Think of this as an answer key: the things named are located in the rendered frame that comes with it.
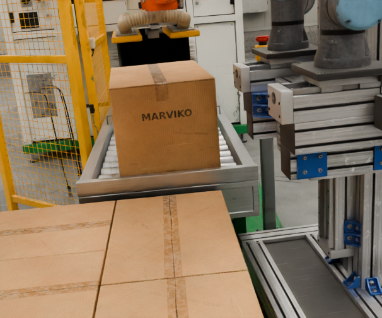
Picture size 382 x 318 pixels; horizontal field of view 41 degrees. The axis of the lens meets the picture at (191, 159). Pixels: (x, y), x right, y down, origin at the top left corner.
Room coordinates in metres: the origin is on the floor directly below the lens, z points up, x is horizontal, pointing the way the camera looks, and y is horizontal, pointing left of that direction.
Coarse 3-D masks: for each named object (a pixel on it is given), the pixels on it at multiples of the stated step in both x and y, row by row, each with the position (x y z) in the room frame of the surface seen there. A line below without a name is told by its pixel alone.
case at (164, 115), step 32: (160, 64) 2.46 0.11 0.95; (192, 64) 2.36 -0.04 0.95; (128, 96) 1.90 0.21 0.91; (160, 96) 1.92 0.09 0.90; (192, 96) 1.93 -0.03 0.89; (128, 128) 1.90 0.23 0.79; (160, 128) 1.91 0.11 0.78; (192, 128) 1.93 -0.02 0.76; (128, 160) 1.90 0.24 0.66; (160, 160) 1.91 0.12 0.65; (192, 160) 1.93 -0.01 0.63
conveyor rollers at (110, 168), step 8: (112, 136) 2.79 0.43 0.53; (112, 144) 2.61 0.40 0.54; (224, 144) 2.45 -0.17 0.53; (112, 152) 2.43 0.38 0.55; (224, 152) 2.28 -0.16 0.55; (112, 160) 2.33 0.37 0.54; (224, 160) 2.18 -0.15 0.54; (232, 160) 2.18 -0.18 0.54; (104, 168) 2.18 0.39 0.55; (112, 168) 2.17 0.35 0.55; (104, 176) 2.08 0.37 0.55; (112, 176) 2.08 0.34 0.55
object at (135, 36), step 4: (132, 28) 2.00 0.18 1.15; (116, 32) 1.86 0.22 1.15; (132, 32) 1.80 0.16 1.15; (136, 32) 1.78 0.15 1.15; (140, 32) 1.90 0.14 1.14; (112, 36) 1.77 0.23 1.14; (116, 36) 1.74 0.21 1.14; (120, 36) 1.73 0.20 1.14; (124, 36) 1.72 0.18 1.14; (128, 36) 1.72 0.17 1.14; (132, 36) 1.72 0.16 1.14; (136, 36) 1.72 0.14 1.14; (140, 36) 1.72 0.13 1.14; (112, 40) 1.71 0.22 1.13; (116, 40) 1.71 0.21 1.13; (120, 40) 1.71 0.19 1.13; (124, 40) 1.72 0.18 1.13; (128, 40) 1.72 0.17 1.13; (132, 40) 1.72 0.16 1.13; (136, 40) 1.72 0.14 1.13; (140, 40) 1.72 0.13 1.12
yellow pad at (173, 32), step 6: (168, 30) 1.83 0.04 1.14; (174, 30) 1.76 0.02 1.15; (180, 30) 1.76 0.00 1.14; (186, 30) 1.76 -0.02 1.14; (192, 30) 1.74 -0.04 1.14; (198, 30) 1.74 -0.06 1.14; (168, 36) 1.79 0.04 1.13; (174, 36) 1.73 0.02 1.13; (180, 36) 1.73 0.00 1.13; (186, 36) 1.74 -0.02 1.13; (192, 36) 1.74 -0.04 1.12; (198, 36) 1.74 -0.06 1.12
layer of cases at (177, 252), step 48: (0, 240) 1.53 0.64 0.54; (48, 240) 1.50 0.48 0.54; (96, 240) 1.47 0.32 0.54; (144, 240) 1.45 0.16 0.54; (192, 240) 1.42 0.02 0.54; (0, 288) 1.23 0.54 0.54; (48, 288) 1.21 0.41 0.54; (96, 288) 1.19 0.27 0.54; (144, 288) 1.17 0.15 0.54; (192, 288) 1.15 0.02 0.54; (240, 288) 1.13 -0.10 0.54
